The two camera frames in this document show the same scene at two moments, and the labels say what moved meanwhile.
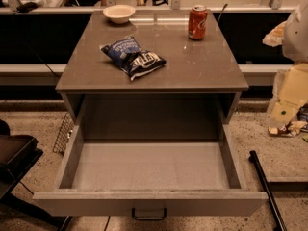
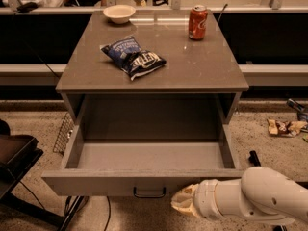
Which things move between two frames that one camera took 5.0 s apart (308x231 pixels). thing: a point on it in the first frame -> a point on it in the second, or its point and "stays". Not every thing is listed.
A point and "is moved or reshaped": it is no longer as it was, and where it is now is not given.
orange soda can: [197, 21] stays
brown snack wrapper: [291, 129] stays
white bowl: [118, 13] stays
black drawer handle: [135, 218] -> [148, 196]
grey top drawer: [148, 179] is moved or reshaped
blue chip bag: [129, 56] stays
